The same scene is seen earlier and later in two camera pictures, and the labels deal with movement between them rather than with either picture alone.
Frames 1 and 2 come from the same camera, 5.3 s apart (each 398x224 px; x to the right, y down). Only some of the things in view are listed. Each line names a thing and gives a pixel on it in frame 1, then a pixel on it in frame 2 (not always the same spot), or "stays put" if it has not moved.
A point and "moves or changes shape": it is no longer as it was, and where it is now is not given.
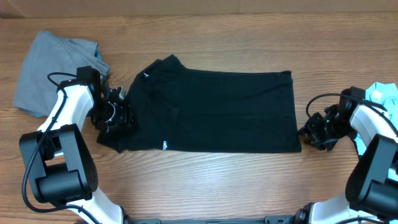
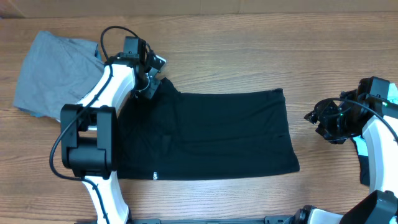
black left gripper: (124, 117) to (151, 89)
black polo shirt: (180, 109) moves or changes shape
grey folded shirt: (47, 53) stays put
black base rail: (293, 219) stays put
